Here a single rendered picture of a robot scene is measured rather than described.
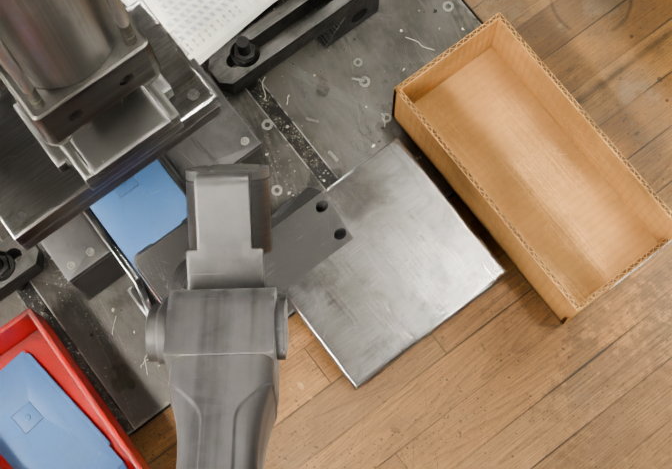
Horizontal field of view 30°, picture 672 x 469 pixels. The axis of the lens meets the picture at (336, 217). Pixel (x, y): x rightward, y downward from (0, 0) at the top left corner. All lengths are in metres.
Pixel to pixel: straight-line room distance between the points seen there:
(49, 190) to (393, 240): 0.34
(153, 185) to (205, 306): 0.31
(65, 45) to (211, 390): 0.22
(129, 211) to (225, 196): 0.27
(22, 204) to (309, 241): 0.21
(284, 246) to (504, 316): 0.29
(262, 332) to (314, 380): 0.36
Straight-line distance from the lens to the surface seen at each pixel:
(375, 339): 1.10
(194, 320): 0.77
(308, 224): 0.91
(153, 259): 0.94
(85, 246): 1.08
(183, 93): 0.94
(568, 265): 1.15
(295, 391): 1.12
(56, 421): 1.13
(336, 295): 1.11
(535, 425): 1.12
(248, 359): 0.75
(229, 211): 0.81
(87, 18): 0.75
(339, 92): 1.18
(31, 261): 1.10
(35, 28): 0.72
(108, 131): 0.89
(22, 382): 1.15
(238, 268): 0.82
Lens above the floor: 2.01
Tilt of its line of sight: 75 degrees down
